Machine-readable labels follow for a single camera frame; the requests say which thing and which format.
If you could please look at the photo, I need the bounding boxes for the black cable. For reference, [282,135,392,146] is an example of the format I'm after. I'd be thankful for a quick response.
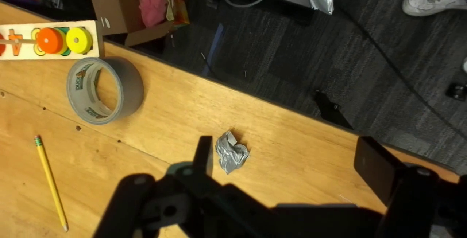
[334,7,467,140]

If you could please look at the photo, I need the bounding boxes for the black clamp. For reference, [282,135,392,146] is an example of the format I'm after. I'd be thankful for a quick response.
[313,90,354,130]

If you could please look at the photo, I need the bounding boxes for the wooden stacking toy board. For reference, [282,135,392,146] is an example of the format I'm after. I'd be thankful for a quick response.
[0,20,100,61]

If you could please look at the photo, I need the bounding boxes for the orange toy ring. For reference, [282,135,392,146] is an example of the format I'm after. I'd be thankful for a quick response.
[36,27,65,55]

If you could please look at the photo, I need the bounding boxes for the cardboard box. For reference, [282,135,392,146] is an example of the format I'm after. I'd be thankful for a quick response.
[84,0,190,47]

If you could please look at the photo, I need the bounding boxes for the yellow toy ring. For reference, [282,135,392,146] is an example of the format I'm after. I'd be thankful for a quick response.
[66,27,93,54]

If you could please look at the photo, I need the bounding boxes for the yellow pencil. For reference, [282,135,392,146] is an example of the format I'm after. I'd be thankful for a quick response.
[34,135,69,232]

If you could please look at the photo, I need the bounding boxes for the grey duct tape roll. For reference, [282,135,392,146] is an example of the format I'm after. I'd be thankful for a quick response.
[66,56,144,125]

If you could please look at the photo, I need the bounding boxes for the pink cloth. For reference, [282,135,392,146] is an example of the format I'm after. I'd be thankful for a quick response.
[138,0,169,28]

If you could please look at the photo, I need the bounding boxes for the crumpled silver foil ball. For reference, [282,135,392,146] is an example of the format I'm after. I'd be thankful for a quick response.
[215,130,250,175]

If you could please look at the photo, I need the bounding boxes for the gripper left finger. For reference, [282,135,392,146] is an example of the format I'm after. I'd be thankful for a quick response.
[93,136,272,238]

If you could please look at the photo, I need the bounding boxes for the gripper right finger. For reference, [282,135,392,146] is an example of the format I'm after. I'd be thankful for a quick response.
[353,136,467,238]

